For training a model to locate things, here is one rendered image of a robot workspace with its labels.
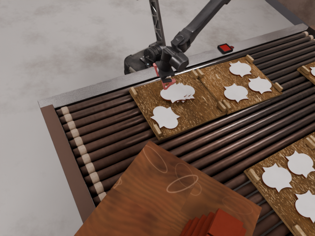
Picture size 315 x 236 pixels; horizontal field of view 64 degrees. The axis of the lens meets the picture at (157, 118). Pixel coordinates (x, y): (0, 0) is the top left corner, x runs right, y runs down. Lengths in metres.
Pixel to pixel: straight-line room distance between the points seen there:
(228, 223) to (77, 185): 0.62
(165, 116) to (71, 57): 1.98
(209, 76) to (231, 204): 0.81
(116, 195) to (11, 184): 1.41
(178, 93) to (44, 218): 1.32
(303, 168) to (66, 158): 1.06
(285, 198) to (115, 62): 2.29
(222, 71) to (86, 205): 1.09
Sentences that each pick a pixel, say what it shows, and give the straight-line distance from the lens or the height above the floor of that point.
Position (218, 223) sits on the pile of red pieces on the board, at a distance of 0.68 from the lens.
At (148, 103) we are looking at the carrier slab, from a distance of 1.32.
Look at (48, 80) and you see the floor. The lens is 2.84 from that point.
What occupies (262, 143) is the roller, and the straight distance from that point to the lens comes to 1.38.
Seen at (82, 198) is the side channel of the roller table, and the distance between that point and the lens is 1.06.
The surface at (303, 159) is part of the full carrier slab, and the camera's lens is 1.40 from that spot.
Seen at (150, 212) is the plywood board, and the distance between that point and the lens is 0.94.
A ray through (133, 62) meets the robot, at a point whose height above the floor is 0.24.
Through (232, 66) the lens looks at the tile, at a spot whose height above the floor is 0.95.
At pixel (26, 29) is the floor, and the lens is 3.60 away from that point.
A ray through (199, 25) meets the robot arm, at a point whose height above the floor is 1.32.
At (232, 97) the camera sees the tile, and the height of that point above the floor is 0.95.
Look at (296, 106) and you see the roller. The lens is 1.66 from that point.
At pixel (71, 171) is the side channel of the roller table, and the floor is 0.95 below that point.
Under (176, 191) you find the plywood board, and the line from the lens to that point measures 0.98.
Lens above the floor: 1.93
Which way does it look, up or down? 52 degrees down
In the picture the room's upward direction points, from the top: 11 degrees clockwise
